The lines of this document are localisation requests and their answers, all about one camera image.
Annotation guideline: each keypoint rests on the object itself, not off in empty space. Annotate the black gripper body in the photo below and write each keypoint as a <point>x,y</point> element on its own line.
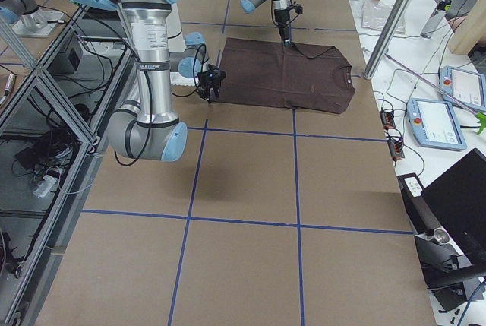
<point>209,79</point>
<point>281,18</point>

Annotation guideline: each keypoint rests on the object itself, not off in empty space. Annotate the dark brown t-shirt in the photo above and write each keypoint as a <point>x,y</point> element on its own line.
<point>270,74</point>

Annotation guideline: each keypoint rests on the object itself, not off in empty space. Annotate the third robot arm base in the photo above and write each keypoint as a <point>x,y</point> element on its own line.
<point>28,19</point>

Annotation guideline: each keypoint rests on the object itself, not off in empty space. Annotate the clear plastic bag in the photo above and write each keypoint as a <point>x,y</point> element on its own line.
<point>374,14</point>

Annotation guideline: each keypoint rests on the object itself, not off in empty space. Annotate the near blue teach pendant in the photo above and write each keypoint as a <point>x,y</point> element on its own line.
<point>434,124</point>

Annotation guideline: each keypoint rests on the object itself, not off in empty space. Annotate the blue teach pendant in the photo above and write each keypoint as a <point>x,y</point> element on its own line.
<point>434,124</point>
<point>467,86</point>

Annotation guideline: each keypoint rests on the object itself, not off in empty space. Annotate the far blue teach pendant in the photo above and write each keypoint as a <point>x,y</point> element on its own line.
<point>467,86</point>

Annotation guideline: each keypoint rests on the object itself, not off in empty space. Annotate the black box with label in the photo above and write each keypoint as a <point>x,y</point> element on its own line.
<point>419,213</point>

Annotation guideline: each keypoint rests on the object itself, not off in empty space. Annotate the black laptop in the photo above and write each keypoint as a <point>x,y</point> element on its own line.
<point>457,200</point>

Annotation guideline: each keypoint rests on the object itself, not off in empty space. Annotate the metal cylinder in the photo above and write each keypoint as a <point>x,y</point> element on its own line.
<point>438,236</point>

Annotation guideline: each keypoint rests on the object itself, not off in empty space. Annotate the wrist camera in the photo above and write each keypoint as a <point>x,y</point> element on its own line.
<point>297,8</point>

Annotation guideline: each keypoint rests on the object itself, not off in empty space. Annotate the aluminium frame post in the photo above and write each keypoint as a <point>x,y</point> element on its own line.
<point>385,37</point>

